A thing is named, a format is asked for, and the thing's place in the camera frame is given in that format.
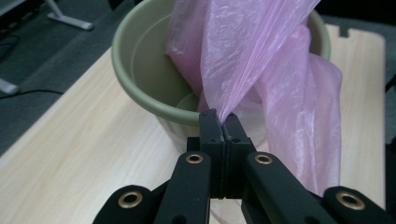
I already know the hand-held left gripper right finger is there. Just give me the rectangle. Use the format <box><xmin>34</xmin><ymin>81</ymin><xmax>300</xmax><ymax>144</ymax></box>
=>
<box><xmin>223</xmin><ymin>112</ymin><xmax>257</xmax><ymax>200</ymax></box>

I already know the pink plastic bag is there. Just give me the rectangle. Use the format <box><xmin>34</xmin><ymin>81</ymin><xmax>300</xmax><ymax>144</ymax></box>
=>
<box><xmin>164</xmin><ymin>0</ymin><xmax>344</xmax><ymax>224</ymax></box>

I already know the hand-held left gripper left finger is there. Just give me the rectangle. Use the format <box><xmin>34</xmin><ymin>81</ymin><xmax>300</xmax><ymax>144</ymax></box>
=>
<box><xmin>186</xmin><ymin>108</ymin><xmax>226</xmax><ymax>200</ymax></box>

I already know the green plastic bucket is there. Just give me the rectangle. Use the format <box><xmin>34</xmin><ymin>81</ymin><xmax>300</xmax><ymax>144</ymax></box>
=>
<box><xmin>111</xmin><ymin>0</ymin><xmax>332</xmax><ymax>153</ymax></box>

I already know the white metal stand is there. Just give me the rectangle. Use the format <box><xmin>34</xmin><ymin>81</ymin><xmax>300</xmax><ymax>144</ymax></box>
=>
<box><xmin>0</xmin><ymin>0</ymin><xmax>95</xmax><ymax>96</ymax></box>

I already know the long black floor cable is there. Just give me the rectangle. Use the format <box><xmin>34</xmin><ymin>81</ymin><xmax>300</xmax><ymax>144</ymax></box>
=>
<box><xmin>0</xmin><ymin>89</ymin><xmax>64</xmax><ymax>101</ymax></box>

